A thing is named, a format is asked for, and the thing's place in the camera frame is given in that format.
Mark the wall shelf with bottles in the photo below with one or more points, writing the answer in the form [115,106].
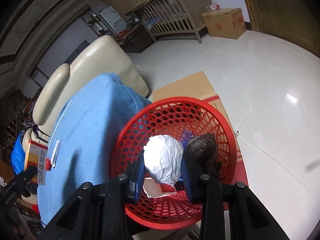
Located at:
[93,22]

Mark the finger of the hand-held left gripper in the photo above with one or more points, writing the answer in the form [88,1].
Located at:
[26,173]

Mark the wooden door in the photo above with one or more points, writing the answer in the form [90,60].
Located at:
[275,10]

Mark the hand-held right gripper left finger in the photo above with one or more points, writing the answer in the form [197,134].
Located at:
[136,180]

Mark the wooden baby crib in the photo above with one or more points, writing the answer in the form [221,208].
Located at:
[190,0]

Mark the white plastic bag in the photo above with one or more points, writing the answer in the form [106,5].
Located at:
[162,157]

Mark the blue jacket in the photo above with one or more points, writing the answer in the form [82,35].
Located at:
[17,152]

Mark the yellow red carton box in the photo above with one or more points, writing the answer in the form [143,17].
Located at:
[37,155]

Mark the red mesh plastic basket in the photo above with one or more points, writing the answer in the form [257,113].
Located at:
[162,223]

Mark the long white plastic tube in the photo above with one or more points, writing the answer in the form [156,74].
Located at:
[65,108]

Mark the blue table cloth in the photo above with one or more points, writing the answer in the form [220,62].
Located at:
[87,120]

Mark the brown cardboard box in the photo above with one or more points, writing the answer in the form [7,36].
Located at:
[222,25]

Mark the white and purple carton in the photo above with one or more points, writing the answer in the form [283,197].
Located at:
[57,148]

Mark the blue plastic wrapper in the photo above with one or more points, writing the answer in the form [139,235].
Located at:
[186,136]

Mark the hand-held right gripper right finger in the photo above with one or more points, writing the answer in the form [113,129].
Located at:
[187,180]

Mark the dark display shelf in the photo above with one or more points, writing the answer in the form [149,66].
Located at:
[17,115]

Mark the flat brown cardboard sheet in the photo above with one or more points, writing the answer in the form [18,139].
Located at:
[185,85]

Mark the dark low cabinet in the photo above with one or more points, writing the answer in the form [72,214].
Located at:
[140,40]

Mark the black television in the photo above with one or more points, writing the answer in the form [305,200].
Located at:
[78,51]

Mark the cream leather sofa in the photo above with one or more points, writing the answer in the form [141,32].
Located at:
[105,55]

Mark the torn pink cardboard piece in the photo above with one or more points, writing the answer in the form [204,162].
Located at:
[155,188]

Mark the metallic foil bag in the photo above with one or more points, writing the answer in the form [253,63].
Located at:
[202,150]

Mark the small red packet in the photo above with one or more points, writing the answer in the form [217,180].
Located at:
[50,165]

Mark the white refrigerator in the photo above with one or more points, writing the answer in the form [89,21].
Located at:
[112,17]

